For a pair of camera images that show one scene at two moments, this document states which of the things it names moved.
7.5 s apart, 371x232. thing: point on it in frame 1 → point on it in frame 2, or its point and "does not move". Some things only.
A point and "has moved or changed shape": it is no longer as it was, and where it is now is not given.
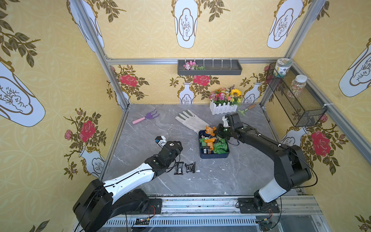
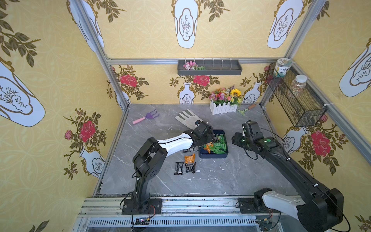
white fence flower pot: x=225 y=100 does not move
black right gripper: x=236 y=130 → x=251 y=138
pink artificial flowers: x=192 y=65 does not move
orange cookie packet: x=210 y=130 has moved or changed shape
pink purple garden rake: x=149 y=115 does not move
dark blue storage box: x=202 y=133 does not move
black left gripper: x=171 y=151 → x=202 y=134
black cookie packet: x=178 y=168 does not move
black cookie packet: x=191 y=168 does not move
